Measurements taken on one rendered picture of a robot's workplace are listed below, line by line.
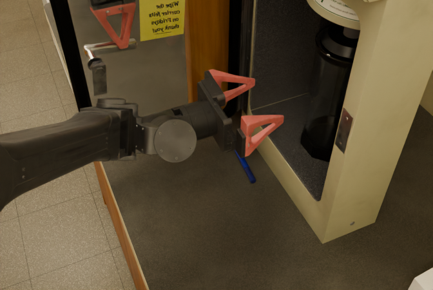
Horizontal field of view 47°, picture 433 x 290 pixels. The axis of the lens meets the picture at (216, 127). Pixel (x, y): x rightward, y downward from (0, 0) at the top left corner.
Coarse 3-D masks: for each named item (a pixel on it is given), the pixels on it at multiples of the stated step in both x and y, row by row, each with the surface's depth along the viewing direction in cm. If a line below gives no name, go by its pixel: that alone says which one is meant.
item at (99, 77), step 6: (90, 66) 79; (96, 66) 78; (102, 66) 78; (96, 72) 78; (102, 72) 78; (96, 78) 79; (102, 78) 80; (96, 84) 80; (102, 84) 80; (96, 90) 81; (102, 90) 81
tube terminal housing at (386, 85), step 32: (352, 0) 59; (384, 0) 54; (416, 0) 55; (384, 32) 57; (416, 32) 59; (352, 64) 62; (384, 64) 60; (416, 64) 63; (352, 96) 64; (384, 96) 65; (416, 96) 68; (256, 128) 99; (352, 128) 67; (384, 128) 70; (352, 160) 72; (384, 160) 76; (288, 192) 93; (352, 192) 78; (384, 192) 83; (320, 224) 84; (352, 224) 85
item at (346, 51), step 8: (336, 24) 78; (328, 32) 76; (336, 32) 76; (344, 32) 76; (352, 32) 74; (328, 40) 76; (336, 40) 75; (344, 40) 75; (352, 40) 75; (328, 48) 75; (336, 48) 74; (344, 48) 74; (352, 48) 74; (344, 56) 74; (352, 56) 74
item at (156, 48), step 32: (96, 0) 72; (128, 0) 75; (160, 0) 77; (192, 0) 80; (224, 0) 82; (96, 32) 76; (128, 32) 78; (160, 32) 81; (192, 32) 84; (224, 32) 87; (128, 64) 82; (160, 64) 85; (192, 64) 88; (224, 64) 92; (96, 96) 83; (128, 96) 86; (160, 96) 90; (192, 96) 93
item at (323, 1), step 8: (312, 0) 70; (320, 0) 68; (328, 0) 67; (336, 0) 66; (320, 8) 68; (328, 8) 67; (336, 8) 66; (344, 8) 66; (328, 16) 67; (336, 16) 67; (344, 16) 66; (352, 16) 66; (344, 24) 66; (352, 24) 66
